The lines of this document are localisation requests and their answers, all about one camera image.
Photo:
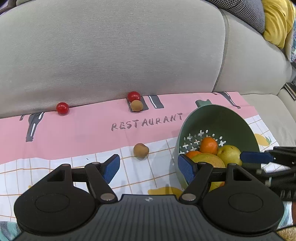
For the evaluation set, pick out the yellow lemon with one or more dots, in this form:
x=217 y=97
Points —
x=208 y=161

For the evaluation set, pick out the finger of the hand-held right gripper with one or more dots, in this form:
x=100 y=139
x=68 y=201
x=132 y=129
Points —
x=254 y=157
x=277 y=174

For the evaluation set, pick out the dark flat object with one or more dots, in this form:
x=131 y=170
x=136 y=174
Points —
x=291 y=90

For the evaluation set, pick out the beige fabric sofa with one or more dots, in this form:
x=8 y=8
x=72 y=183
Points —
x=115 y=58

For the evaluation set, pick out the orange mandarin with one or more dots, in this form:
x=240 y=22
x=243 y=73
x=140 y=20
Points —
x=193 y=154
x=208 y=145

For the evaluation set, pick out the yellow cushion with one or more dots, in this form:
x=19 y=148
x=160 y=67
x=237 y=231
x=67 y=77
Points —
x=275 y=23

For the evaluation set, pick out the green plastic colander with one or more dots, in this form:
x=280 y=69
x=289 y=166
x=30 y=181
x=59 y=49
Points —
x=208 y=118

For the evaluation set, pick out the woven mat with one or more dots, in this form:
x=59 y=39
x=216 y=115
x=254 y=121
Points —
x=289 y=236

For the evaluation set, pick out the houndstooth cushion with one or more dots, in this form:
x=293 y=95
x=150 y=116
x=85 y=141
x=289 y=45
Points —
x=249 y=14

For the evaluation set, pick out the brown longan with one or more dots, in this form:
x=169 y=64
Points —
x=141 y=150
x=136 y=105

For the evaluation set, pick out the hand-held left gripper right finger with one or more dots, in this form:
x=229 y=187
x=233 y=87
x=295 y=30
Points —
x=187 y=169

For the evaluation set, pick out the yellow green pear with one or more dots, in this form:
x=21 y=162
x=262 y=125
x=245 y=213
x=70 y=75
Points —
x=229 y=155

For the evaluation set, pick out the red cherry tomato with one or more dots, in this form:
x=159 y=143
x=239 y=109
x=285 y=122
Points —
x=134 y=95
x=62 y=108

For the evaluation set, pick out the printed pink checked cloth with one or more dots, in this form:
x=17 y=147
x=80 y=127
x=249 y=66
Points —
x=81 y=129

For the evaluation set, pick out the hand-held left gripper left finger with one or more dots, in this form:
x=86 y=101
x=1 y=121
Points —
x=112 y=168

